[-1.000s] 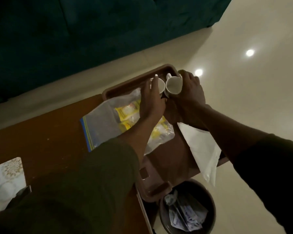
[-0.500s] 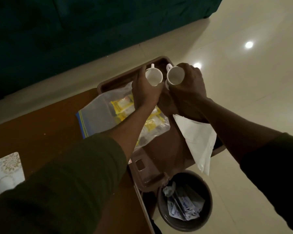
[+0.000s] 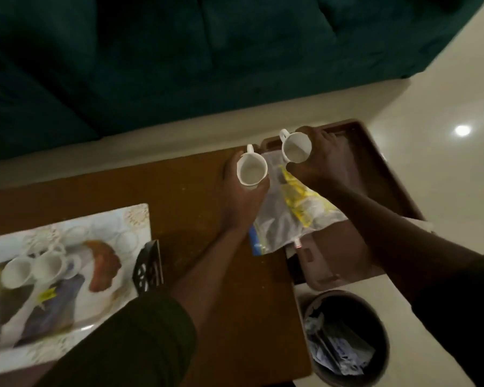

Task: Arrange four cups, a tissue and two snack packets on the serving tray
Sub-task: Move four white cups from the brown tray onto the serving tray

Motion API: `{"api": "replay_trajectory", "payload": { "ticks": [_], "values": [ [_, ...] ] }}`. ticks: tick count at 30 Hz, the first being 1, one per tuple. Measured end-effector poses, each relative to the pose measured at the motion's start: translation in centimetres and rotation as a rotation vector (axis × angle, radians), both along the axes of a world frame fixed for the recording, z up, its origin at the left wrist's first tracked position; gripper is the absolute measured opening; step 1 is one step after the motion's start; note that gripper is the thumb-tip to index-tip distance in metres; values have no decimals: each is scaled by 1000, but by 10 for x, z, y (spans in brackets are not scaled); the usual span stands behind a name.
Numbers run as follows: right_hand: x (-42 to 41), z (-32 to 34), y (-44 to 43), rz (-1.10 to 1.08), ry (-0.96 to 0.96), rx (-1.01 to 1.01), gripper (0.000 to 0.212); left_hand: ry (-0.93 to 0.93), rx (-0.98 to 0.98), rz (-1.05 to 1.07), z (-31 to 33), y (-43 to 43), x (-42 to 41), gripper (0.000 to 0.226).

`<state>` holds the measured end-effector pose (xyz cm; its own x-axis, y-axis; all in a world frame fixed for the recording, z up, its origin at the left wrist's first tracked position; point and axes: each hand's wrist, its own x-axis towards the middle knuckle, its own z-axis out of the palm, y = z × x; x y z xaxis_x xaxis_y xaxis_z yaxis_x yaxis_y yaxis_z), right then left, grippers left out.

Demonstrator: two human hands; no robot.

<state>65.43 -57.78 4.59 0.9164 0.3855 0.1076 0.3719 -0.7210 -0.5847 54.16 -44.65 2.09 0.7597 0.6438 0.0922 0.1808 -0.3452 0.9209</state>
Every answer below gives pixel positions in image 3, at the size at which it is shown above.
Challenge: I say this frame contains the person's left hand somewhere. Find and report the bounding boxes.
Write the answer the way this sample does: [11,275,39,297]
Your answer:
[220,150,271,234]

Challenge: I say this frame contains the person's right hand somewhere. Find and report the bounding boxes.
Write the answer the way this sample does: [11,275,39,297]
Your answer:
[286,126,356,195]

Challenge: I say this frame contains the white ceramic cup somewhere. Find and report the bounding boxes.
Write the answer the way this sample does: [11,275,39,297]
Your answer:
[279,129,313,164]
[236,144,269,191]

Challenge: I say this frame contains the person's left forearm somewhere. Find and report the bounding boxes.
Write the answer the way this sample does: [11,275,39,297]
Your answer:
[170,225,254,319]

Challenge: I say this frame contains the person's right forearm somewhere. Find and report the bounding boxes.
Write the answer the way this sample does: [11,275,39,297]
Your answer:
[327,185,484,303]

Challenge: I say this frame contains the yellow packets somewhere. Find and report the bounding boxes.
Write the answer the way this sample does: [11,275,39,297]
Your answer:
[279,165,327,228]

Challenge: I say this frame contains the clear plastic zip bag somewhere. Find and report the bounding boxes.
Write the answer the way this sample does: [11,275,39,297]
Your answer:
[248,150,348,257]

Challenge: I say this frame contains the black patterned holder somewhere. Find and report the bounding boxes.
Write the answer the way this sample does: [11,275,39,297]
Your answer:
[132,239,164,295]

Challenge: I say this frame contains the dark teal sofa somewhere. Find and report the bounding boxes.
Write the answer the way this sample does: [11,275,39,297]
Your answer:
[0,0,484,163]

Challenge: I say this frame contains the dark round waste bin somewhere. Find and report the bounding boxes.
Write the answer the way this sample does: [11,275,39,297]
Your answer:
[302,290,390,387]

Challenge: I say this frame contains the crumpled paper waste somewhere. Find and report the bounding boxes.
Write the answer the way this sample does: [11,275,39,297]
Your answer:
[304,312,376,377]

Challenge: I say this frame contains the dark left sleeve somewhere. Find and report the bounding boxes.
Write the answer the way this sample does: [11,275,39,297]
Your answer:
[35,292,198,387]

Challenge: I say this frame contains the dark sleeve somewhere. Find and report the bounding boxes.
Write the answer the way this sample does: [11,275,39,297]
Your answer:
[411,254,484,387]
[35,292,198,387]

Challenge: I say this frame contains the printed cup set box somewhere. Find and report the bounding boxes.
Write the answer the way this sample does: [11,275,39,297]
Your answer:
[0,203,152,378]

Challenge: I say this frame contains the dark right sleeve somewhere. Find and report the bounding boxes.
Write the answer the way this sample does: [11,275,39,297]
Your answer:
[411,254,484,387]

